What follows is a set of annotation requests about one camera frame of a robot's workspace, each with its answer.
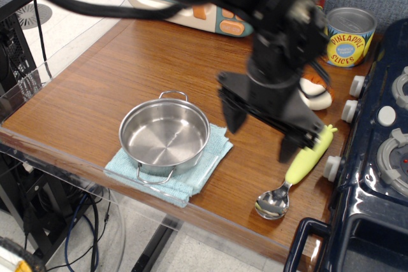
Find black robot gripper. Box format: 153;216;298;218
217;61;324;162

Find spoon with green handle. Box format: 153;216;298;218
255;124;338;220

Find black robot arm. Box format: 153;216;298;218
177;0;328;162

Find toy mushroom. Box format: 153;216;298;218
299;74;334;111

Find stainless steel pot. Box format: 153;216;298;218
119;90;210;185

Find light blue cloth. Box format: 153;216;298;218
104;124;233;208

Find pineapple slices can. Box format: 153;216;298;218
322;7;377;68

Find dark blue toy stove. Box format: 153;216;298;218
284;19;407;271

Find teal toy microwave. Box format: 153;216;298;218
128;0;253;38

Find clear acrylic table guard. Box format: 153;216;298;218
1;20;295;257

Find blue floor cable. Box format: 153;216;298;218
64;194;99;272

